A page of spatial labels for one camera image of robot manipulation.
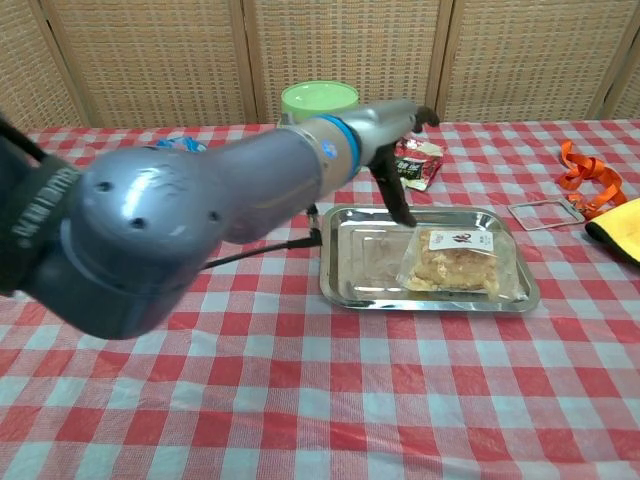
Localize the yellow cloth with black edge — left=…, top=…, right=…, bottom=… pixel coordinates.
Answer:
left=584, top=197, right=640, bottom=267

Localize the orange lanyard strap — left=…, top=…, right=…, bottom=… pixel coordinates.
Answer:
left=557, top=139, right=629, bottom=212

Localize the woven bamboo folding screen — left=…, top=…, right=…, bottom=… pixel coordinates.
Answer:
left=0, top=0, right=640, bottom=131

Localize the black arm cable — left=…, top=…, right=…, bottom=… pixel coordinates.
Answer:
left=199, top=202, right=324, bottom=274

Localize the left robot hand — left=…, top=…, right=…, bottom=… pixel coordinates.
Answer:
left=344, top=100, right=442, bottom=229

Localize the bagged pastry snack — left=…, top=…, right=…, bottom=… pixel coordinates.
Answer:
left=395, top=225, right=530, bottom=302

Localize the red white checkered tablecloth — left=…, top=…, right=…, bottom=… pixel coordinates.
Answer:
left=0, top=118, right=640, bottom=480

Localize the stainless steel tray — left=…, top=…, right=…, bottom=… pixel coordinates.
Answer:
left=318, top=204, right=542, bottom=314

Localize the red drink pouch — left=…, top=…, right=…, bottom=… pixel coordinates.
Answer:
left=393, top=139, right=445, bottom=192

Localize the clear badge holder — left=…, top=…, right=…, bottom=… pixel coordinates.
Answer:
left=507, top=199, right=586, bottom=232

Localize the green plastic bucket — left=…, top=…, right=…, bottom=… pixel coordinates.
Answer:
left=279, top=81, right=360, bottom=125

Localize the blue snack bag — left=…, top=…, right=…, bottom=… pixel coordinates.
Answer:
left=154, top=137, right=209, bottom=154

